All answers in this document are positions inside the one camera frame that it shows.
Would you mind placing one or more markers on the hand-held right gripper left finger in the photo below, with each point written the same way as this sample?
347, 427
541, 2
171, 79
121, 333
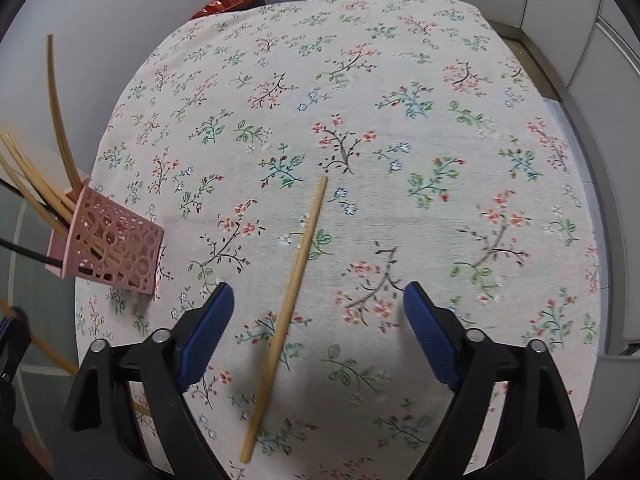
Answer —
210, 330

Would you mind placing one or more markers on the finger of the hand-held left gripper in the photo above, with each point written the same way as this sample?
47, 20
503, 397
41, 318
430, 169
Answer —
15, 350

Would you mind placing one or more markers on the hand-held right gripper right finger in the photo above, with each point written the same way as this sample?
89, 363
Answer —
430, 335

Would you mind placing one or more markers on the pale single bamboo chopstick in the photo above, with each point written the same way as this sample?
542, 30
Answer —
52, 355
285, 320

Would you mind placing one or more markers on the thin black pen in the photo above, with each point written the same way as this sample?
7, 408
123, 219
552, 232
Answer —
25, 251

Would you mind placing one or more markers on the pink perforated utensil holder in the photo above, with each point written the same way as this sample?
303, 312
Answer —
125, 255

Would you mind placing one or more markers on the bundle of bamboo chopsticks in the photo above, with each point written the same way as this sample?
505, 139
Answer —
30, 175

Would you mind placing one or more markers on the long brown chopstick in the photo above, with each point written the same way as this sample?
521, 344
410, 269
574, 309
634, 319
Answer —
60, 125

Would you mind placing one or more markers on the floral tablecloth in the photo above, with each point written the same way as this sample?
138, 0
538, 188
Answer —
400, 185

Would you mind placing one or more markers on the red-lined trash bin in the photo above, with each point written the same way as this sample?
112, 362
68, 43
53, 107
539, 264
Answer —
230, 2

